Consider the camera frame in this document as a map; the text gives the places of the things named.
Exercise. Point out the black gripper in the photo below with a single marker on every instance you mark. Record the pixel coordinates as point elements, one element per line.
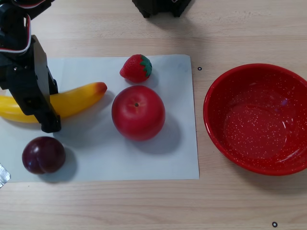
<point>27,95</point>

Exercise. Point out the yellow plastic banana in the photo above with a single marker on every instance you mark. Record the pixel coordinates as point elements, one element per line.
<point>76,98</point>

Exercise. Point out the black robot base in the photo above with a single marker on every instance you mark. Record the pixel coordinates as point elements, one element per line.
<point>163,7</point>

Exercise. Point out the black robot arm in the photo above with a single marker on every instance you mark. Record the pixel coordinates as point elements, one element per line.
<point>12,31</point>

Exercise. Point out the red speckled bowl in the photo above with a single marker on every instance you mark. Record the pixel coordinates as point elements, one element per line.
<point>259,134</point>

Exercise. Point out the dark purple plastic plum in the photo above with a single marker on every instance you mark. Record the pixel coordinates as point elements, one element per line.
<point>43,157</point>

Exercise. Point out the white paper sheet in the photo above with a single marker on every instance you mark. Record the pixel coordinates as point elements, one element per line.
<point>96,155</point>

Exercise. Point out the red plastic apple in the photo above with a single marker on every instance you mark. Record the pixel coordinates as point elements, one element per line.
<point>138,115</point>

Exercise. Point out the grey tape piece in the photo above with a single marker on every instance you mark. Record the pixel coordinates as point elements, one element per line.
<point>3,177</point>

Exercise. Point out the red plastic strawberry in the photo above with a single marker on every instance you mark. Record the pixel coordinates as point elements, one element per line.
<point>134,69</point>

